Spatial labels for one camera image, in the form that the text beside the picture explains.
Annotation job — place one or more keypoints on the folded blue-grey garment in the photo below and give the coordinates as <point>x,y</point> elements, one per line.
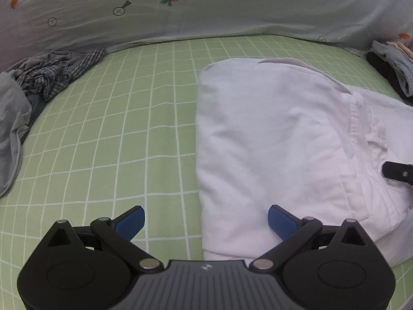
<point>403,67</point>

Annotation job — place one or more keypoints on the blue jeans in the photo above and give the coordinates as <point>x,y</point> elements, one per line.
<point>36,106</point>

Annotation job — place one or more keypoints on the white shirt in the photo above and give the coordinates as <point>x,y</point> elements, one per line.
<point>274,129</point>

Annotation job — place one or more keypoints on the blue plaid shirt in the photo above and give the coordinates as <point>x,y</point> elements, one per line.
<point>64,74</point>

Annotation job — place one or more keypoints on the carrot print quilt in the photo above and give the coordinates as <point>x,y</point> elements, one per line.
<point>226,6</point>

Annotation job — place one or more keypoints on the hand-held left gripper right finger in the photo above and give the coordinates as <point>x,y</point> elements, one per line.
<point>282,222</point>

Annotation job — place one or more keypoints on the folded black garment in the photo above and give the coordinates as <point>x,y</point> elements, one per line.
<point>384,69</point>

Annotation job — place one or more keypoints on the light grey sweatshirt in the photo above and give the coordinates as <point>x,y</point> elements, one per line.
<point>9,119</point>

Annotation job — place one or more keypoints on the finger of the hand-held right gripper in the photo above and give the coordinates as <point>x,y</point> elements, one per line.
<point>398,171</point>

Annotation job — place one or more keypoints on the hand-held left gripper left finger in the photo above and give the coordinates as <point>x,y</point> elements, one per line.
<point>130,222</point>

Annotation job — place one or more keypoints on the folded beige garment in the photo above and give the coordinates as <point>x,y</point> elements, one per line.
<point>407,49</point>

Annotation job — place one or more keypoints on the dark grey crumpled shirt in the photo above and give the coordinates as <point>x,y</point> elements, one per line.
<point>42,58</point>

